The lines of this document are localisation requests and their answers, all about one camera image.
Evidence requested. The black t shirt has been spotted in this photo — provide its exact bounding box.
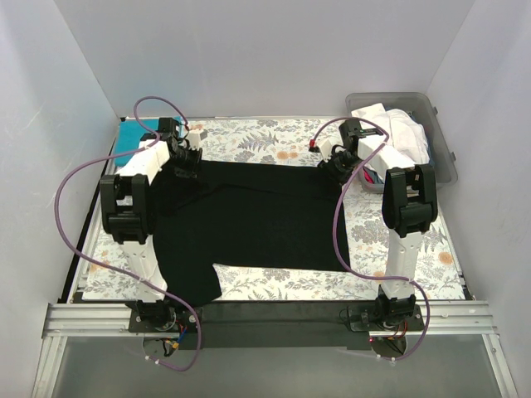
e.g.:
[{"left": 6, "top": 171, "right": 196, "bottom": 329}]
[{"left": 152, "top": 161, "right": 349, "bottom": 307}]

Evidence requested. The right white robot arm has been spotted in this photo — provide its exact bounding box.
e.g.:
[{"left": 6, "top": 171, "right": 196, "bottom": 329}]
[{"left": 309, "top": 117, "right": 438, "bottom": 330}]

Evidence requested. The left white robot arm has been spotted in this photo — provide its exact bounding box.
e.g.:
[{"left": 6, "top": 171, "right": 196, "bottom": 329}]
[{"left": 99, "top": 118, "right": 202, "bottom": 332}]

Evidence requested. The folded teal t shirt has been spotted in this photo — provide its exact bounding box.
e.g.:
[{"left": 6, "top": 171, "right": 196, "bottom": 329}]
[{"left": 114, "top": 119, "right": 158, "bottom": 167}]

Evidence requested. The white t shirt in bin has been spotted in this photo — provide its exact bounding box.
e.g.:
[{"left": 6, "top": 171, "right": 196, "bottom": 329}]
[{"left": 350, "top": 103, "right": 430, "bottom": 164}]

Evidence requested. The clear plastic bin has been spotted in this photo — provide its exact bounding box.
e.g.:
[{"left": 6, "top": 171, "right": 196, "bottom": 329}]
[{"left": 345, "top": 92, "right": 458, "bottom": 190}]

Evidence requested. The floral patterned table mat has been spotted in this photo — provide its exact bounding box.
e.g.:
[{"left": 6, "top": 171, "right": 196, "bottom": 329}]
[{"left": 78, "top": 119, "right": 465, "bottom": 301}]

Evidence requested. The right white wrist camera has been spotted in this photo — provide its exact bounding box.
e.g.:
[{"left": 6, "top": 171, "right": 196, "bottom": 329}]
[{"left": 309, "top": 138, "right": 343, "bottom": 162}]

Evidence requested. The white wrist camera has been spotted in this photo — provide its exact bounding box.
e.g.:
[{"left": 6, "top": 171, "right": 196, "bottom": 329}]
[
  {"left": 185, "top": 126, "right": 208, "bottom": 151},
  {"left": 309, "top": 138, "right": 343, "bottom": 162}
]

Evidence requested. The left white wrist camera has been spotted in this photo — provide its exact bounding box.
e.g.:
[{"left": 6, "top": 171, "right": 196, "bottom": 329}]
[{"left": 185, "top": 126, "right": 208, "bottom": 151}]

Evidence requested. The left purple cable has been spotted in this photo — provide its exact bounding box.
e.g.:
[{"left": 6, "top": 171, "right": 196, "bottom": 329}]
[{"left": 54, "top": 95, "right": 204, "bottom": 371}]

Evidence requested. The purple cable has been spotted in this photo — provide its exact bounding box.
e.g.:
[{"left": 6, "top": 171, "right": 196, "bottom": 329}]
[
  {"left": 309, "top": 117, "right": 431, "bottom": 364},
  {"left": 54, "top": 95, "right": 204, "bottom": 371}
]

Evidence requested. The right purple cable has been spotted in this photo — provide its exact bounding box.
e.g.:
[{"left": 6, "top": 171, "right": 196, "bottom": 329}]
[{"left": 309, "top": 117, "right": 431, "bottom": 364}]

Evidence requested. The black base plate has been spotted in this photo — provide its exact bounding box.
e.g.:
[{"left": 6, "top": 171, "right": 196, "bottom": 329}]
[{"left": 127, "top": 299, "right": 426, "bottom": 353}]

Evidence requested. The aluminium frame rail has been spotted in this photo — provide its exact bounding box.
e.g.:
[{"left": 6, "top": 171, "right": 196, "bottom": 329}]
[{"left": 32, "top": 300, "right": 518, "bottom": 397}]

